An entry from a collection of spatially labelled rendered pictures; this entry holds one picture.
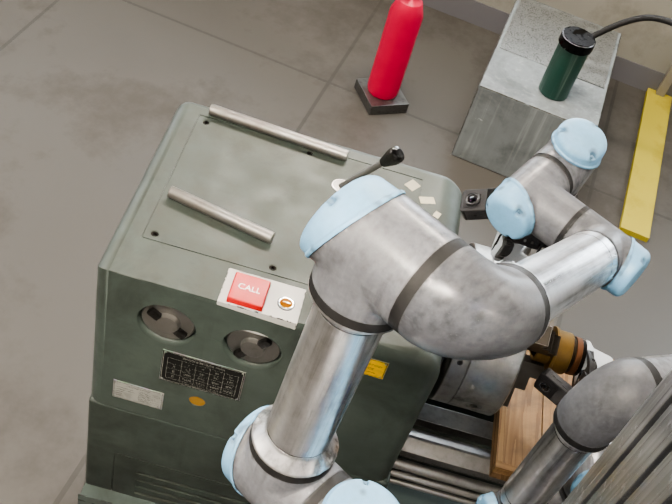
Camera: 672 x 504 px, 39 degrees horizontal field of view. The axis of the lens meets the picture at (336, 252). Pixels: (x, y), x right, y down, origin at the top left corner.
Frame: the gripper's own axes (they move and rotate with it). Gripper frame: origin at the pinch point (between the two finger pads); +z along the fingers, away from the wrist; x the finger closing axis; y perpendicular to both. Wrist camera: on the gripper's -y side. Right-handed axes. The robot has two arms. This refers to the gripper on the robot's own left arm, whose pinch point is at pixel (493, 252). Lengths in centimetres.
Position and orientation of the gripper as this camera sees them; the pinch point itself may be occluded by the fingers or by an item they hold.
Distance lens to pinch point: 163.3
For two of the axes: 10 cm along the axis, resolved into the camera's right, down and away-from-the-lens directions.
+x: 2.3, -8.4, 5.0
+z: -1.6, 4.7, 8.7
